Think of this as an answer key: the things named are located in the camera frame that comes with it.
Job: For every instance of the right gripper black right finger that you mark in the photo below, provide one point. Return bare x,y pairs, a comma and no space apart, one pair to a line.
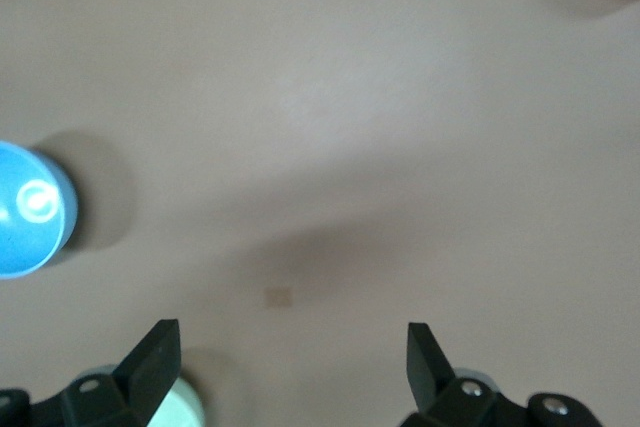
430,377

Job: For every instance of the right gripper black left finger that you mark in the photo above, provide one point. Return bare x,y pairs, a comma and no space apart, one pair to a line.
145,372

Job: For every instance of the light green bowl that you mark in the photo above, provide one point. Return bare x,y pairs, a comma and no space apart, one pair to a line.
182,407

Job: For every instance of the blue bowl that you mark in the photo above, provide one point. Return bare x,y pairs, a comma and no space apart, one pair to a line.
30,227

